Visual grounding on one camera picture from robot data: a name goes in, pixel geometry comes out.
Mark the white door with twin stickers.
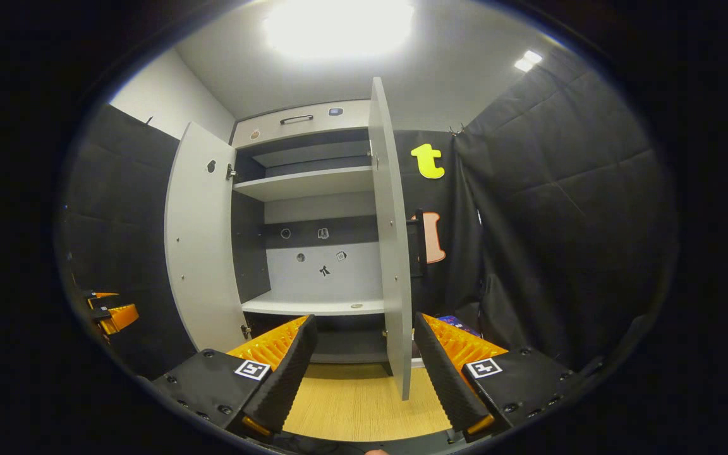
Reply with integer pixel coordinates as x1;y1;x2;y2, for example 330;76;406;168
367;77;431;401

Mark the blue book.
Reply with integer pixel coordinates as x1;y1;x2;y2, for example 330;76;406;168
437;314;483;337

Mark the white door with checkered sticker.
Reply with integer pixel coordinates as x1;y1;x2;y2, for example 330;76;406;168
164;121;251;355

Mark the white double-door shoe cabinet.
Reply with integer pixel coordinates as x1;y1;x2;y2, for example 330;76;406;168
228;98;415;367

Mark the small ceiling light panel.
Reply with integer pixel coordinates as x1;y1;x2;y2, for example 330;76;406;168
514;49;543;73

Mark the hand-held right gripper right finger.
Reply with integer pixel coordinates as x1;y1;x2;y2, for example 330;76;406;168
413;312;592;443

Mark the black backdrop cloth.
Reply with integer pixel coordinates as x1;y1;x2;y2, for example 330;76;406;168
54;47;677;380

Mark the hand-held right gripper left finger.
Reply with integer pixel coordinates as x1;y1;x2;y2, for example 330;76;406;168
149;314;319;440

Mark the large ceiling light panel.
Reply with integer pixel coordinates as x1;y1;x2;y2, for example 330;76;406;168
263;0;415;61

